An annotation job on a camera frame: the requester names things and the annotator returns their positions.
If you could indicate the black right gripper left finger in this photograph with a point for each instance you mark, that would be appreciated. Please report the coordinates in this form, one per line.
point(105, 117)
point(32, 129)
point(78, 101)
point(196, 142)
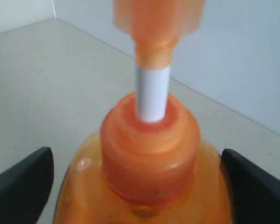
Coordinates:
point(25, 188)

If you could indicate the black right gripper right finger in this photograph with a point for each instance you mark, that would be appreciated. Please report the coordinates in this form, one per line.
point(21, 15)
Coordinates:
point(255, 192)

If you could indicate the orange pump soap bottle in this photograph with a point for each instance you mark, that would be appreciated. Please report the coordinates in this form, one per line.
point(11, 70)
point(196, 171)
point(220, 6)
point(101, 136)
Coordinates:
point(148, 164)

